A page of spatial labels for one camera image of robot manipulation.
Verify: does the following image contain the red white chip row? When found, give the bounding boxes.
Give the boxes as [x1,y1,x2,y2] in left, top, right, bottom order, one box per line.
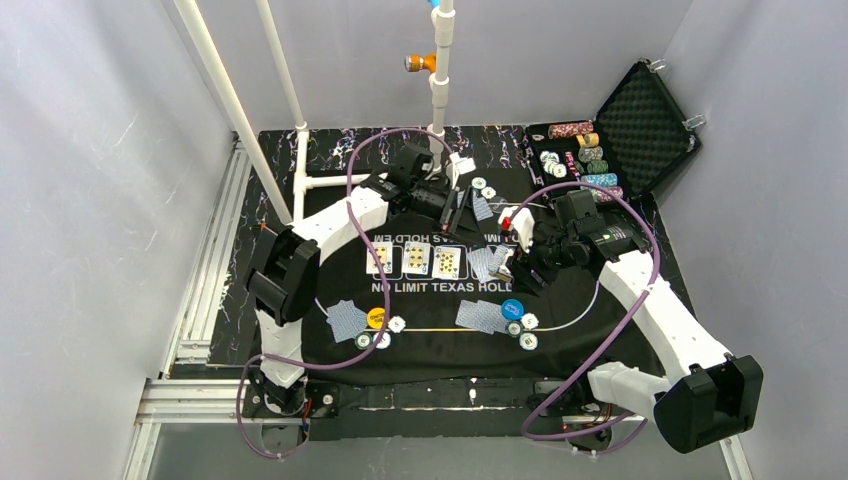
[547,121,594,139]

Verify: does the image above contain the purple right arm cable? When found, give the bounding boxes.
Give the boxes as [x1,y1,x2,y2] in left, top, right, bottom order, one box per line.
[503,182,662,458]

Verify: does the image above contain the green poker chip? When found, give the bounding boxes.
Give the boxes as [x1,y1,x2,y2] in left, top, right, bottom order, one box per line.
[354,332,373,350]
[505,321,524,338]

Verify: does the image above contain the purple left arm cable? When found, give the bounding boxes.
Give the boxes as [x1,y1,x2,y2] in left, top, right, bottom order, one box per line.
[235,127,455,461]

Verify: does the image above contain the blue small blind button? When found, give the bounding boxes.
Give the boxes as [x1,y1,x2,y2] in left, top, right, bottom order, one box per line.
[501,299,525,321]

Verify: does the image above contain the white PVC pipe frame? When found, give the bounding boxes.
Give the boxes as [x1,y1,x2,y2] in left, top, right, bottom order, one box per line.
[173,0,456,227]

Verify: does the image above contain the blue chip row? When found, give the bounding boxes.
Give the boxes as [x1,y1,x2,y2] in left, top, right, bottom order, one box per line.
[580,173,619,188]

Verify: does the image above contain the white light-blue ten chip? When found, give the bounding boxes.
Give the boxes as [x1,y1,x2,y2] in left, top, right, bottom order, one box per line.
[519,332,539,351]

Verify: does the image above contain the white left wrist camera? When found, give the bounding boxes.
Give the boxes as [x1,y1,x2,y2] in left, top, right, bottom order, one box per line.
[445,152,476,185]

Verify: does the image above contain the yellow chip row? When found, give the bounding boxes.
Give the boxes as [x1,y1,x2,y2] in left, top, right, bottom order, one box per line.
[577,132,600,148]

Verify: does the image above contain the yellow big blind button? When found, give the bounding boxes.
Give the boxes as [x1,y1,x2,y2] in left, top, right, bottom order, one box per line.
[366,307,386,330]

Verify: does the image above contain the white chips in case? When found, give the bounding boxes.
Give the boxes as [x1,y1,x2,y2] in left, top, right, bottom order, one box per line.
[540,150,569,178]

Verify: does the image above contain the black poker chip case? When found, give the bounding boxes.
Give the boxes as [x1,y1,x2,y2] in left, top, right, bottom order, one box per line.
[525,59,702,199]

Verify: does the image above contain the orange clamp knob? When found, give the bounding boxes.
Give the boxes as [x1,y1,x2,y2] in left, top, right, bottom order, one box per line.
[404,51,437,74]

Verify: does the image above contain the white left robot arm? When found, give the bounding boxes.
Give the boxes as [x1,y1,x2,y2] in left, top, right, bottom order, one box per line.
[245,144,484,389]

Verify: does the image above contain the dark green chip row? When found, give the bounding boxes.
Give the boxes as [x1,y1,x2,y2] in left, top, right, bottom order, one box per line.
[577,146,609,175]

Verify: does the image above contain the green and pink chip row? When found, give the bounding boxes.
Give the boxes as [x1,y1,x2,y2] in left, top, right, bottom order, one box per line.
[591,186,624,204]

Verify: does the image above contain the white blue poker chip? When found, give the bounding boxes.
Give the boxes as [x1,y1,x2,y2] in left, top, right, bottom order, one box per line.
[480,187,497,200]
[521,313,540,331]
[387,316,406,334]

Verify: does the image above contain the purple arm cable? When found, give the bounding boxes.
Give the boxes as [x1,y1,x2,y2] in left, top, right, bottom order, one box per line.
[235,127,455,461]
[503,182,662,458]

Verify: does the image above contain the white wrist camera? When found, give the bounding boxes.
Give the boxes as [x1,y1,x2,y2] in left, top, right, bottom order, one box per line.
[498,205,535,252]
[445,152,476,185]

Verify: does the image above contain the blue playing card deck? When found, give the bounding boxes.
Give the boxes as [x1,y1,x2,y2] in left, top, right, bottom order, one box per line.
[488,245,514,282]

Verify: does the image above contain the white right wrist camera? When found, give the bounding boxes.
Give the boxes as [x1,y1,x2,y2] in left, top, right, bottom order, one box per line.
[498,205,535,252]

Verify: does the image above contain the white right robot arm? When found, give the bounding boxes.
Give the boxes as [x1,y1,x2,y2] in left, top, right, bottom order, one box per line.
[498,182,764,453]

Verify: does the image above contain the black poker felt mat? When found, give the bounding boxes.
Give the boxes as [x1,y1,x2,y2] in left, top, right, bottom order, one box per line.
[249,166,666,392]

